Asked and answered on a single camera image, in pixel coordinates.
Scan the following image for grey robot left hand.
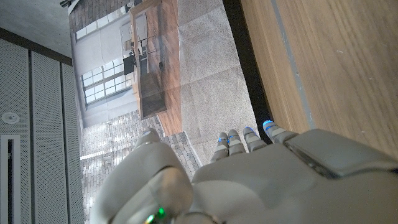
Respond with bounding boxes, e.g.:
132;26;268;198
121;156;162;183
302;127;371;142
90;119;398;224

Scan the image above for printed room scene backdrop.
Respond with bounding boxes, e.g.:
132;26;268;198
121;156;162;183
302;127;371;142
68;0;274;224

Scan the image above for long grey tape strip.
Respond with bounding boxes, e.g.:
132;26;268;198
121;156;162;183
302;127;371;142
269;0;317;130

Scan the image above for white framed ceiling slot vent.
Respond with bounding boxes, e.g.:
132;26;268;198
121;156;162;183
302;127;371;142
0;134;22;224

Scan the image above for round white ceiling detector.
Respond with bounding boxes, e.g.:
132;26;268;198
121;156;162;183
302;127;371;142
1;111;20;124

